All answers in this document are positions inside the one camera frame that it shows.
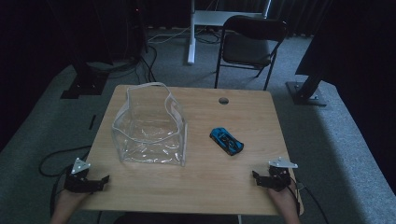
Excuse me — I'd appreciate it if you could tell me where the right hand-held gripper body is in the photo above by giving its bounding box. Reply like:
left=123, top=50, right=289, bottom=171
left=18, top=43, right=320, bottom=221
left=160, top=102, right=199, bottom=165
left=264, top=156, right=299, bottom=192

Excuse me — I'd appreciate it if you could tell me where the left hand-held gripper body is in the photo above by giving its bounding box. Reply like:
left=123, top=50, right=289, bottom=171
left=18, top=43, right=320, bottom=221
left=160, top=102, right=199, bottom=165
left=64, top=157, right=101, bottom=194

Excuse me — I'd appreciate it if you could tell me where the blue toy car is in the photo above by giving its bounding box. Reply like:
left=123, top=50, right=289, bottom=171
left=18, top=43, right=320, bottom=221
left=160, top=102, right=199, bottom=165
left=209, top=126, right=245, bottom=156

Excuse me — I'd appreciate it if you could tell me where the clear plastic bag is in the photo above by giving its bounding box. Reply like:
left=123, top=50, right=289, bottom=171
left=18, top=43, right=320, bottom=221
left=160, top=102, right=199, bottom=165
left=111, top=81, right=189, bottom=167

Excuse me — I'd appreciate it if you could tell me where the person's left hand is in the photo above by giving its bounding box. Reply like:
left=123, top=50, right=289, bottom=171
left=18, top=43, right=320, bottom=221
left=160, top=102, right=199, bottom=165
left=57, top=188, right=93, bottom=216

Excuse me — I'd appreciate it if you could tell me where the person's right hand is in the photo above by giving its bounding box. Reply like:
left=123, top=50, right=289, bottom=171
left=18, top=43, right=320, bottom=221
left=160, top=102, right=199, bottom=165
left=267, top=182, right=297, bottom=215

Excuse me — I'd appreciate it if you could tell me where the black metal stand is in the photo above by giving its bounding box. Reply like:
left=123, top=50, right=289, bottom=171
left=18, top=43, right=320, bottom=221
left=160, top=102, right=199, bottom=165
left=46, top=0, right=110, bottom=100
left=285, top=46, right=337, bottom=107

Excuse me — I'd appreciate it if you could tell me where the black folding chair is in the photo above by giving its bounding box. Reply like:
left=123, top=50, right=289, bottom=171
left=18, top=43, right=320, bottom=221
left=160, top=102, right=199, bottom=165
left=214, top=14, right=288, bottom=91

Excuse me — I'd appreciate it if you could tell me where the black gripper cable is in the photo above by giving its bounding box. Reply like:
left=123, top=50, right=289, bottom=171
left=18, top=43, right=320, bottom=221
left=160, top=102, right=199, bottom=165
left=38, top=145, right=93, bottom=217
left=293, top=179, right=331, bottom=224

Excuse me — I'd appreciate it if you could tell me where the bundle of floor cables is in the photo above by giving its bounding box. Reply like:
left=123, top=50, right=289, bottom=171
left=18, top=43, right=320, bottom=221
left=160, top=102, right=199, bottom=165
left=87, top=43, right=159, bottom=84

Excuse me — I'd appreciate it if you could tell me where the white floor cable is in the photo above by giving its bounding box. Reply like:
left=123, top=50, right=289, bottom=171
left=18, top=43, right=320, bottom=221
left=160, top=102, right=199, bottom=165
left=147, top=25, right=191, bottom=45

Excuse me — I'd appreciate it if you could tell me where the white desk frame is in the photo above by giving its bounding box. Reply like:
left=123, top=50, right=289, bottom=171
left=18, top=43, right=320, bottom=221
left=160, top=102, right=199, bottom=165
left=187, top=0, right=273, bottom=65

